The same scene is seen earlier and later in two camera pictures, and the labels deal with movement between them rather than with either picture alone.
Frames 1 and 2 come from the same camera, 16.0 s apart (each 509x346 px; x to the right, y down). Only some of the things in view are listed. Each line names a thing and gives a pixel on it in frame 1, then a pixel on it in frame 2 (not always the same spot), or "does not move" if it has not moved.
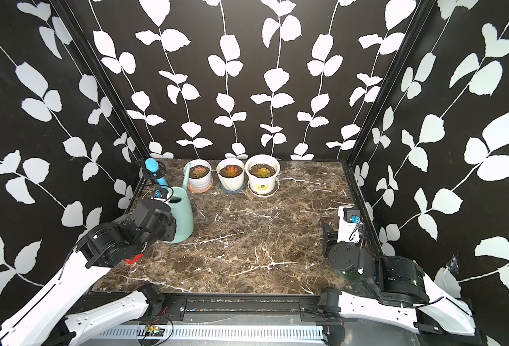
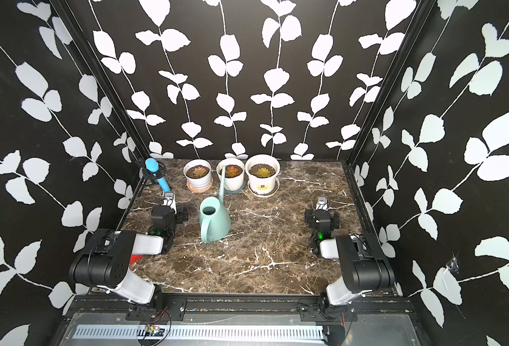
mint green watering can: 180,204 to 214,218
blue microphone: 153,166 does not move
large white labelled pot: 262,171 does not move
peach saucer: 200,190 does not move
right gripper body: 329,246 to 311,215
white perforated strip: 218,333 does not move
